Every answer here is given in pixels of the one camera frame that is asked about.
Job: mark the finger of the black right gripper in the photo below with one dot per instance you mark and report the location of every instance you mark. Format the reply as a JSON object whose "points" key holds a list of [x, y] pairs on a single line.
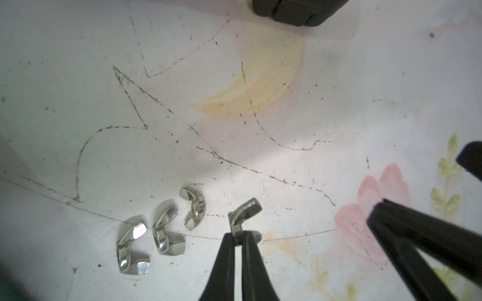
{"points": [[470, 159], [403, 232]]}

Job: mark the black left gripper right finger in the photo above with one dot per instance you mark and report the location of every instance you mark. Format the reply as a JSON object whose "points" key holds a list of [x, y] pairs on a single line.
{"points": [[256, 284]]}

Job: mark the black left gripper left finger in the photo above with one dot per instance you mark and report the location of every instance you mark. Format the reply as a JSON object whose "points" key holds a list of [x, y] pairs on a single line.
{"points": [[221, 283]]}

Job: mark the silver wing nut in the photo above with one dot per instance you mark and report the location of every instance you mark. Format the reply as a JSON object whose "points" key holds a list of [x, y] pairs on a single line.
{"points": [[123, 251], [198, 207], [164, 244], [240, 215]]}

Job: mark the teal plastic storage box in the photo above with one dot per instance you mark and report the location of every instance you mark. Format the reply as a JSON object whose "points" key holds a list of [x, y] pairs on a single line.
{"points": [[10, 289]]}

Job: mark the black plastic tool case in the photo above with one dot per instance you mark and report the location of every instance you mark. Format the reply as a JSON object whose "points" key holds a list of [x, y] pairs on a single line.
{"points": [[309, 13]]}

